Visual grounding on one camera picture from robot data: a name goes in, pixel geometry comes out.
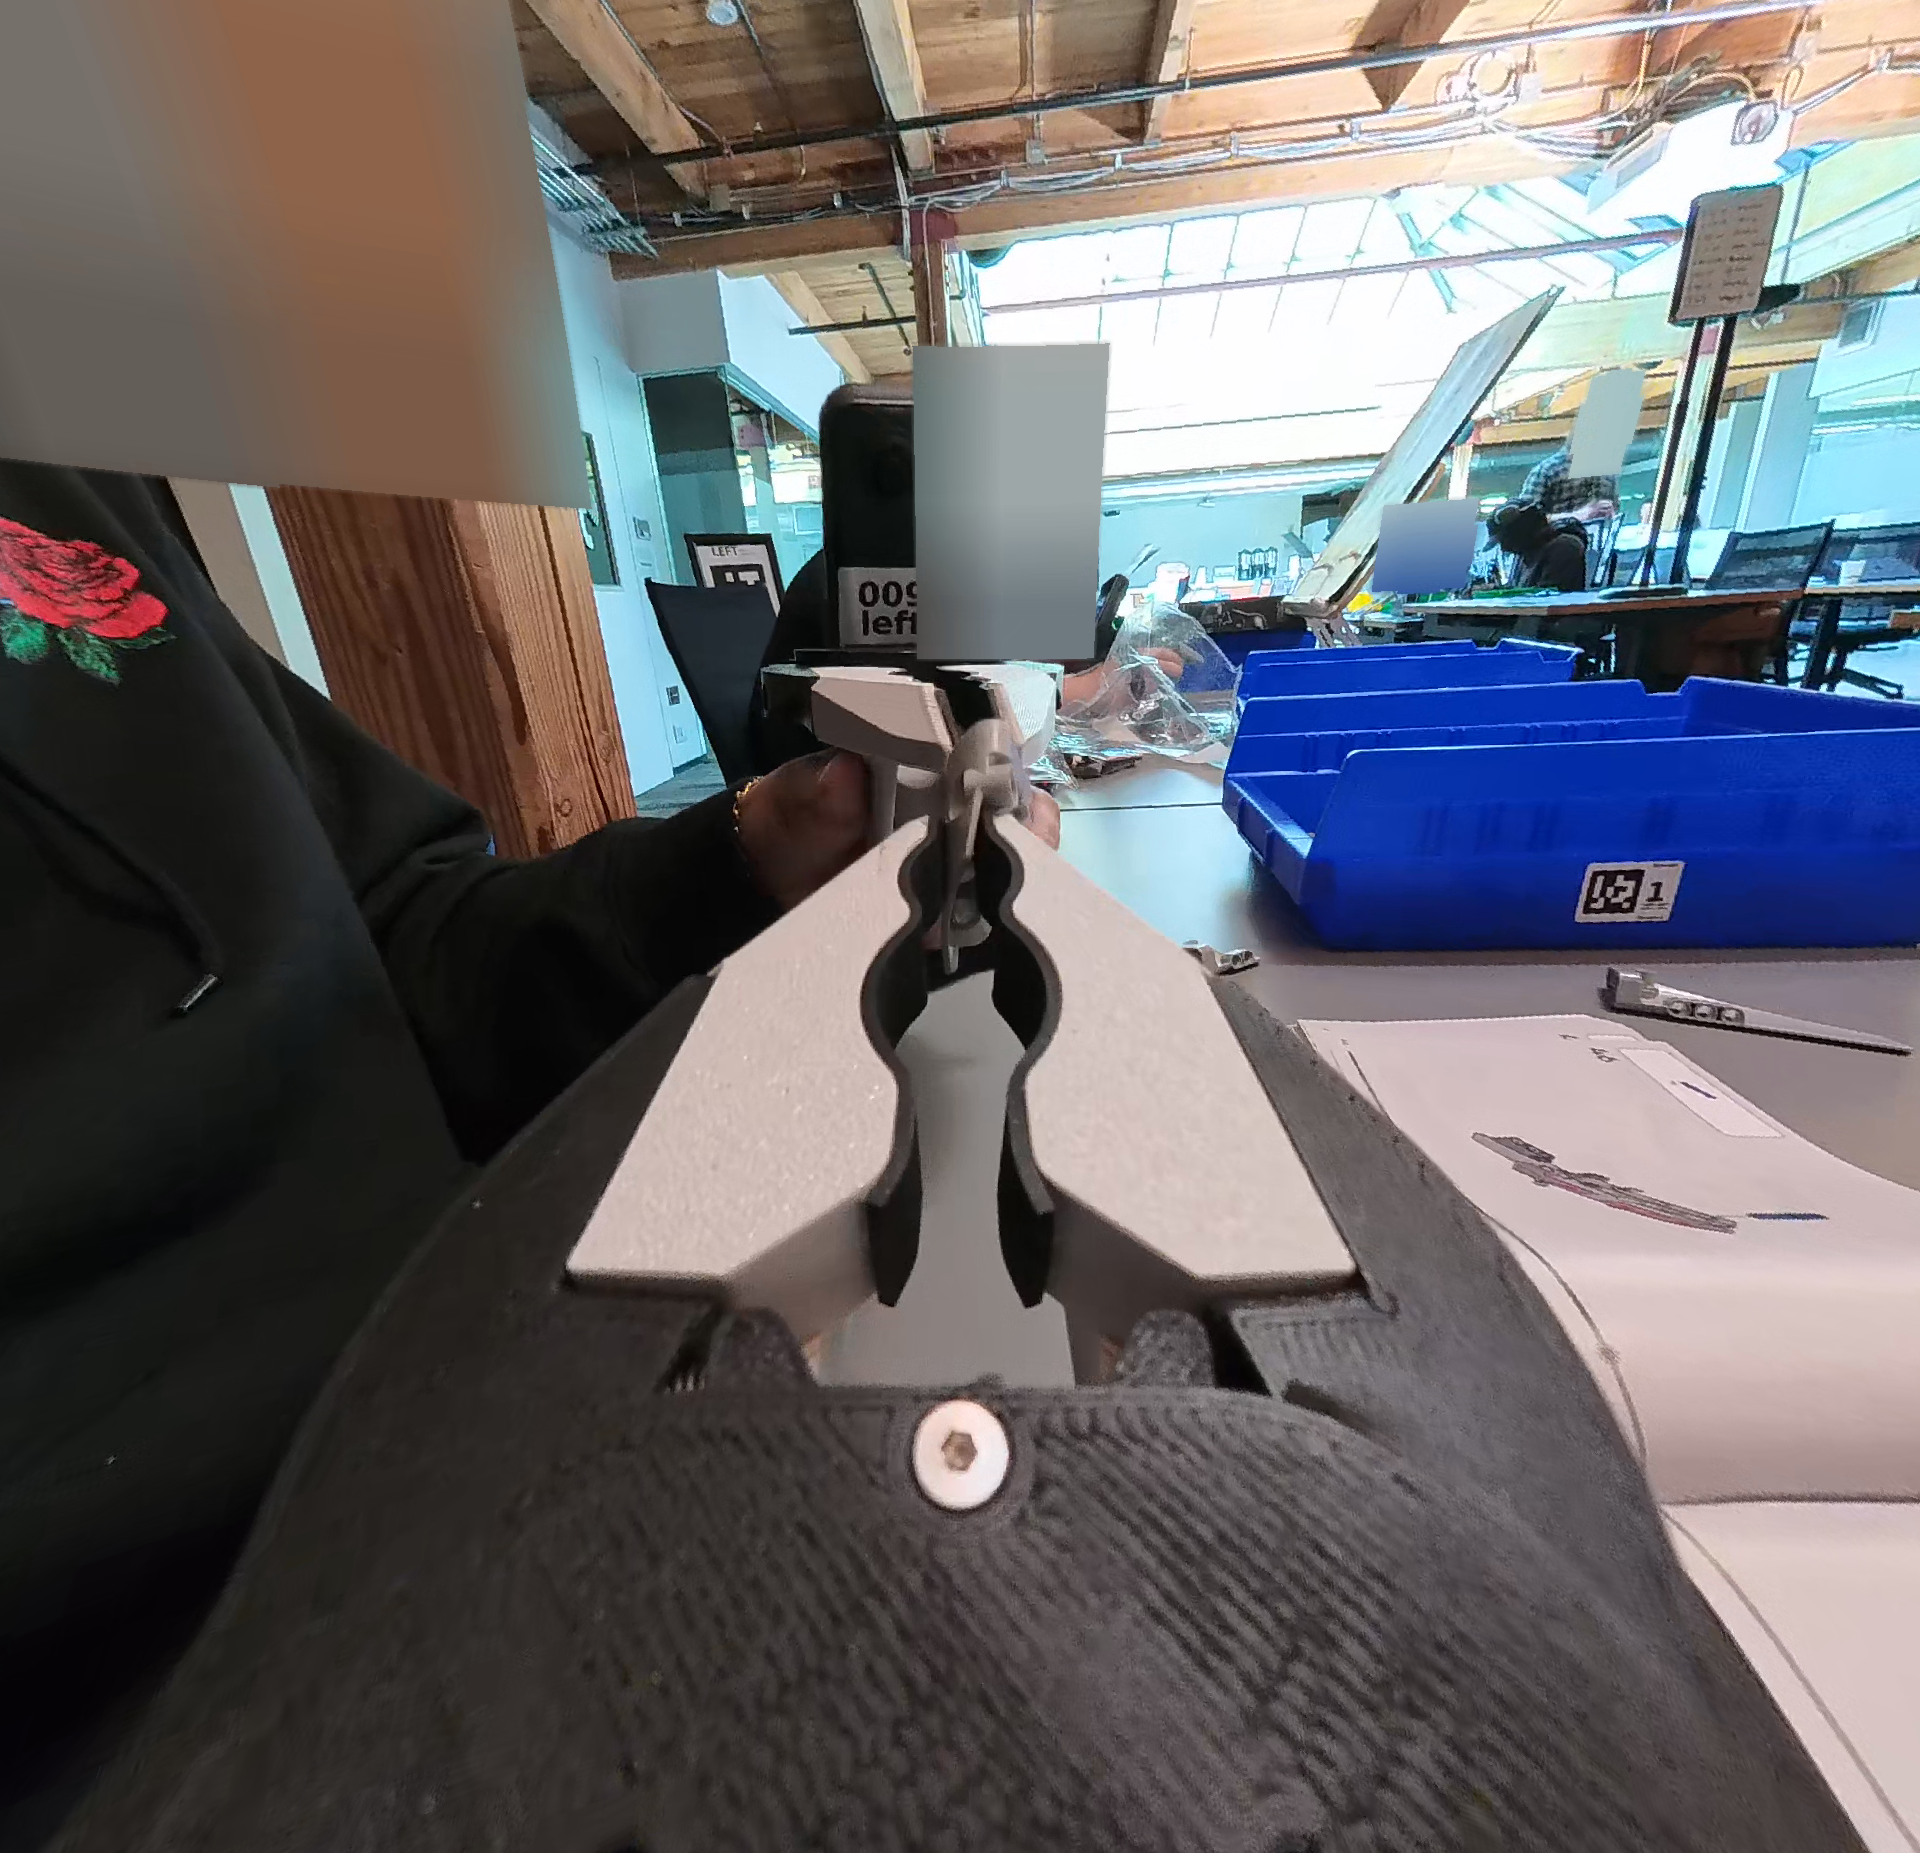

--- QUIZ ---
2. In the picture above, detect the grey toy brick wedge panel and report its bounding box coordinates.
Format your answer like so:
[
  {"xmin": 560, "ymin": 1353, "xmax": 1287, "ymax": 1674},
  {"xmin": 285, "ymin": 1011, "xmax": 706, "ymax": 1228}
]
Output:
[{"xmin": 1600, "ymin": 967, "xmax": 1911, "ymax": 1057}]

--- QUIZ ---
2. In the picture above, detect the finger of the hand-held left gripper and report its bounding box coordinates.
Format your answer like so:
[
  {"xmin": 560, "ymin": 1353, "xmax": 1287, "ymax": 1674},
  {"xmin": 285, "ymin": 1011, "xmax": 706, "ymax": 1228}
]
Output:
[
  {"xmin": 807, "ymin": 671, "xmax": 964, "ymax": 843},
  {"xmin": 961, "ymin": 660, "xmax": 1066, "ymax": 793}
]

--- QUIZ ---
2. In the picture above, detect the open instruction booklet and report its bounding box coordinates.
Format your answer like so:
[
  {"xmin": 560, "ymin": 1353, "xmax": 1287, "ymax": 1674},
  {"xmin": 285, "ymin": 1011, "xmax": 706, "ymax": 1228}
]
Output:
[{"xmin": 1297, "ymin": 1013, "xmax": 1920, "ymax": 1853}]

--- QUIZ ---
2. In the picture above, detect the blue plastic storage bin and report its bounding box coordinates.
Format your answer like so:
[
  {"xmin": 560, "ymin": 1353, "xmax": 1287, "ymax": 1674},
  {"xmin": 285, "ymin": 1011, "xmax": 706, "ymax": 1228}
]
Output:
[
  {"xmin": 1220, "ymin": 675, "xmax": 1920, "ymax": 782},
  {"xmin": 1236, "ymin": 638, "xmax": 1587, "ymax": 706},
  {"xmin": 1290, "ymin": 737, "xmax": 1920, "ymax": 952}
]

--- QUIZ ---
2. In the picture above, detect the clear plastic bag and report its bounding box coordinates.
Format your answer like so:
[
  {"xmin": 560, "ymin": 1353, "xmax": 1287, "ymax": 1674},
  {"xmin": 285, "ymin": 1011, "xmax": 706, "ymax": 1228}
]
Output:
[{"xmin": 1051, "ymin": 598, "xmax": 1239, "ymax": 793}]

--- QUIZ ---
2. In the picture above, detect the wooden pillar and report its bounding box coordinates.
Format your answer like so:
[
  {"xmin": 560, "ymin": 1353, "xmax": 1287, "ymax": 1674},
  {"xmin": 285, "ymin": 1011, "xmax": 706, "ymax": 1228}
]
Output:
[{"xmin": 268, "ymin": 490, "xmax": 636, "ymax": 857}]

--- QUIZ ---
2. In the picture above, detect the sign board on stand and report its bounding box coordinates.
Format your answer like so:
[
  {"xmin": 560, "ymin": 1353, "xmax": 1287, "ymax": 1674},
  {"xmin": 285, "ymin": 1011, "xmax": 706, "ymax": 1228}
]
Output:
[{"xmin": 1653, "ymin": 188, "xmax": 1788, "ymax": 594}]

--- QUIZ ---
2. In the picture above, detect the grey toy brick part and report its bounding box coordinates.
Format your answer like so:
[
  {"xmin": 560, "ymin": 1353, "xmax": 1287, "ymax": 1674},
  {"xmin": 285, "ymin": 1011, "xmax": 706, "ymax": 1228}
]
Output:
[{"xmin": 930, "ymin": 719, "xmax": 1043, "ymax": 971}]

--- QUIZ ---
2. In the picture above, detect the person's left hand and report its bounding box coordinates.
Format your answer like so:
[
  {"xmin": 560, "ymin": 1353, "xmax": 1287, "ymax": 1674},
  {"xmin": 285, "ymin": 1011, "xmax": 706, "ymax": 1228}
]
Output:
[{"xmin": 731, "ymin": 746, "xmax": 877, "ymax": 918}]

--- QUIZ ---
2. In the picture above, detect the dark wooden desk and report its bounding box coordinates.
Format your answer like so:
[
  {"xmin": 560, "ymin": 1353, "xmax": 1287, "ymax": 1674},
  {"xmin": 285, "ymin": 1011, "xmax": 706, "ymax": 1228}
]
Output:
[{"xmin": 1410, "ymin": 585, "xmax": 1803, "ymax": 685}]

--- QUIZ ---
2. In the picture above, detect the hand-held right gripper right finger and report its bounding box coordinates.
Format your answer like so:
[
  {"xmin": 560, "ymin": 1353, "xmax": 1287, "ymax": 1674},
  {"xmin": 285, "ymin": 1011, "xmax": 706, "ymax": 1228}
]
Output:
[{"xmin": 985, "ymin": 813, "xmax": 1359, "ymax": 1388}]

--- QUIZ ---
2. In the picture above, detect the white slanted board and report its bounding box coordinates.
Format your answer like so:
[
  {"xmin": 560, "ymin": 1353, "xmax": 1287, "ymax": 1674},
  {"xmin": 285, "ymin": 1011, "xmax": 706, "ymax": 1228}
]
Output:
[{"xmin": 1305, "ymin": 291, "xmax": 1568, "ymax": 610}]

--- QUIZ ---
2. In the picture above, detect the person's black sleeved left forearm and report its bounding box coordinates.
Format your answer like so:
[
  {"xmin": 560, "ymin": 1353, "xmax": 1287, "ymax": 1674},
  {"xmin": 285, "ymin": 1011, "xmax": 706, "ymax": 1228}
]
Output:
[{"xmin": 363, "ymin": 774, "xmax": 783, "ymax": 1151}]

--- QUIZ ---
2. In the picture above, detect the grey desk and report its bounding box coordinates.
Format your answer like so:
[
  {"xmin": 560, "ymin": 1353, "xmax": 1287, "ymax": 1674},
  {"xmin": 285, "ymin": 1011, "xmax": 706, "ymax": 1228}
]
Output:
[{"xmin": 1051, "ymin": 752, "xmax": 1920, "ymax": 1195}]

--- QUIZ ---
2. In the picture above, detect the framed tag sign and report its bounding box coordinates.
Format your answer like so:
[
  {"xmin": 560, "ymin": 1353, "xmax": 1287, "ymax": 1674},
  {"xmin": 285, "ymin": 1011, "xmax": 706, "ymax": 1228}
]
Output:
[{"xmin": 684, "ymin": 531, "xmax": 786, "ymax": 618}]

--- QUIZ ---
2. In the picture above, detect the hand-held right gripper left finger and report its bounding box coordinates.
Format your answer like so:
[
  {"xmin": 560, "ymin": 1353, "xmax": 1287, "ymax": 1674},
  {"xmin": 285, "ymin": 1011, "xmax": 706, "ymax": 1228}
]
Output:
[{"xmin": 566, "ymin": 815, "xmax": 941, "ymax": 1354}]

